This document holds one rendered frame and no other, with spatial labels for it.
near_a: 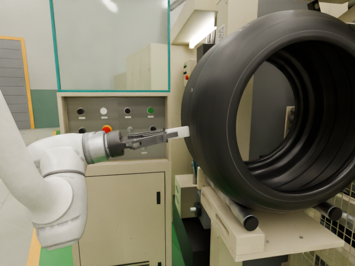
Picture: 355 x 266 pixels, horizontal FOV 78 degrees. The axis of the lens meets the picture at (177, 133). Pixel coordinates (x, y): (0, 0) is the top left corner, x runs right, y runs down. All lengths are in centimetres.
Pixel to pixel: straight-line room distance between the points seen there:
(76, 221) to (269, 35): 63
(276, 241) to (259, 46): 59
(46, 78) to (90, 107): 819
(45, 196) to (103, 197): 78
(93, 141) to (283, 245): 64
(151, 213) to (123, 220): 15
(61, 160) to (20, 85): 881
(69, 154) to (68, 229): 18
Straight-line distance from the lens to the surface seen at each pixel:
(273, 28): 63
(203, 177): 97
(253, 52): 59
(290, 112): 127
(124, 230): 137
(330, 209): 85
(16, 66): 944
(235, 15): 102
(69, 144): 63
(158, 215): 133
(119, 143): 62
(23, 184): 48
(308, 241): 88
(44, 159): 64
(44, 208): 54
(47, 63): 942
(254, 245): 75
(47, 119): 942
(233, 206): 76
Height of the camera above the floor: 127
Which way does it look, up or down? 10 degrees down
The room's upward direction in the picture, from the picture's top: straight up
